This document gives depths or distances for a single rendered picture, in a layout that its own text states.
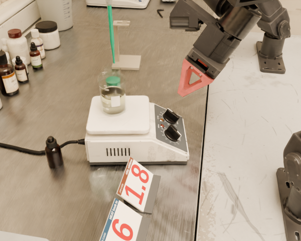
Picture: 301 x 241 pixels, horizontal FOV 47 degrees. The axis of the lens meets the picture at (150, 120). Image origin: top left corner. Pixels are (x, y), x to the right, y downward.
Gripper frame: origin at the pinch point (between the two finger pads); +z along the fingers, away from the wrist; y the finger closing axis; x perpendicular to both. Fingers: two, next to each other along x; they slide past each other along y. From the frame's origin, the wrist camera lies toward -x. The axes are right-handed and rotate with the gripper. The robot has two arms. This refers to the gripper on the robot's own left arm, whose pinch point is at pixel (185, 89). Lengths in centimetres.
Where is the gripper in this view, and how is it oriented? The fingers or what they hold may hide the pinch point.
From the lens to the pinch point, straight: 70.3
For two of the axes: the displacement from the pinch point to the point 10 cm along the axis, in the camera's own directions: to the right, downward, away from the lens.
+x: 7.7, 6.3, -0.7
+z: -5.1, 6.8, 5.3
